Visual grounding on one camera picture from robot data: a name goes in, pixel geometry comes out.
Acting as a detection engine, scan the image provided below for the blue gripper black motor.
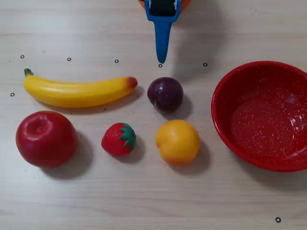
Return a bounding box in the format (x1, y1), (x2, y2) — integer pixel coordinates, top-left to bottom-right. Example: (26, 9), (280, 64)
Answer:
(144, 0), (182, 64)

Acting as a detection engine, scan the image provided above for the yellow toy banana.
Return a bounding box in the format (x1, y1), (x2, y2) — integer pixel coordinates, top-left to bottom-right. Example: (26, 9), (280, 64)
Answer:
(23, 68), (139, 108)

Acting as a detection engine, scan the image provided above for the red speckled bowl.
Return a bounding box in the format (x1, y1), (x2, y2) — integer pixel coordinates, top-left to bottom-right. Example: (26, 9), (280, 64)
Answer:
(211, 60), (307, 173)

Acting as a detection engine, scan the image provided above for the purple toy plum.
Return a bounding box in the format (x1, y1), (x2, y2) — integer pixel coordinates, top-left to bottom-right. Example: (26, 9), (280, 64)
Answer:
(147, 76), (184, 114)

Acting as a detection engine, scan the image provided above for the yellow toy peach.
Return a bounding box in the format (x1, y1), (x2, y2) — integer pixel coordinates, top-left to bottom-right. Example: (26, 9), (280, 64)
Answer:
(155, 119), (201, 166)

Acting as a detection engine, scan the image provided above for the red toy strawberry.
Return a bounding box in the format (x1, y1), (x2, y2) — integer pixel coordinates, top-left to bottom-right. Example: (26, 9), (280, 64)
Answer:
(101, 122), (137, 157)

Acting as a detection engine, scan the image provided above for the red toy apple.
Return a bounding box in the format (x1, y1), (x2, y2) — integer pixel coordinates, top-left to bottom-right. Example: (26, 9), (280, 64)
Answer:
(15, 110), (79, 168)

